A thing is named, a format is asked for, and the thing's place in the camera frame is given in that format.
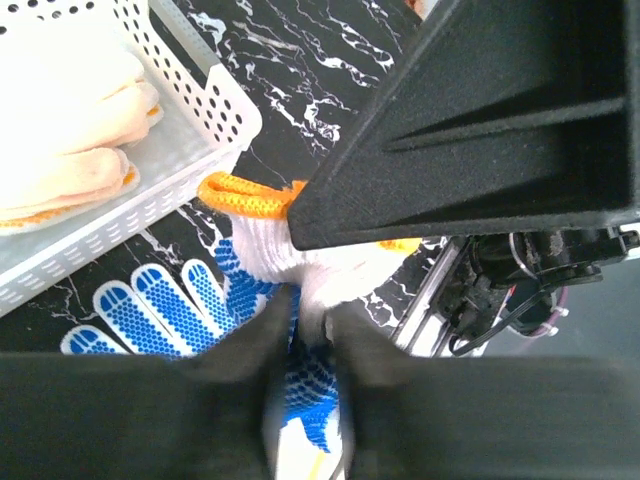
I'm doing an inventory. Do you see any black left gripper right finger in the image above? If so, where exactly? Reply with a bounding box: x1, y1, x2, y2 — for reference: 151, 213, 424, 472
328, 305, 639, 479

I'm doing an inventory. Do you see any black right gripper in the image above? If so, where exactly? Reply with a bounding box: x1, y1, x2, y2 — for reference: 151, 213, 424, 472
288, 1, 639, 289

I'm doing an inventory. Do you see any orange dotted white glove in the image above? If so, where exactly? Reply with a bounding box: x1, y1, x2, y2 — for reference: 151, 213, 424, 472
1, 97, 164, 236

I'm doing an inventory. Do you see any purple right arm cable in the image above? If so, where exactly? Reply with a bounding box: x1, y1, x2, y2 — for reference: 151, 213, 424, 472
519, 284, 571, 339

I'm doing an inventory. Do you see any cream knit glove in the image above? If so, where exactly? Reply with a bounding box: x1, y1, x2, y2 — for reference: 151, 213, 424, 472
1, 22, 163, 223

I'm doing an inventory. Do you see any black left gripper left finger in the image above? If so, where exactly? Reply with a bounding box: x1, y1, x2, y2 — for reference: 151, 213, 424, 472
1, 286, 293, 479

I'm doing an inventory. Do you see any white plastic storage basket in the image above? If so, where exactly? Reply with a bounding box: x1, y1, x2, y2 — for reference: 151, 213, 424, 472
1, 1, 262, 312

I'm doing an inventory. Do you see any blue dotted white glove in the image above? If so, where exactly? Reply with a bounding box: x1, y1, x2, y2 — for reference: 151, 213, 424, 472
60, 239, 276, 358

